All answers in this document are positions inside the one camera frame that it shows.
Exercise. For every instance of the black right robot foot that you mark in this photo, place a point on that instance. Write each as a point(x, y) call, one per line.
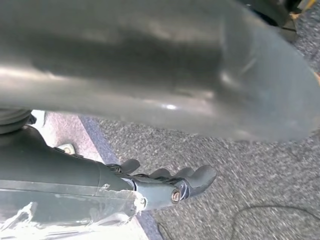
point(275, 13)

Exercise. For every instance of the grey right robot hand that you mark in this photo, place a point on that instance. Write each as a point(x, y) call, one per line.
point(62, 179)

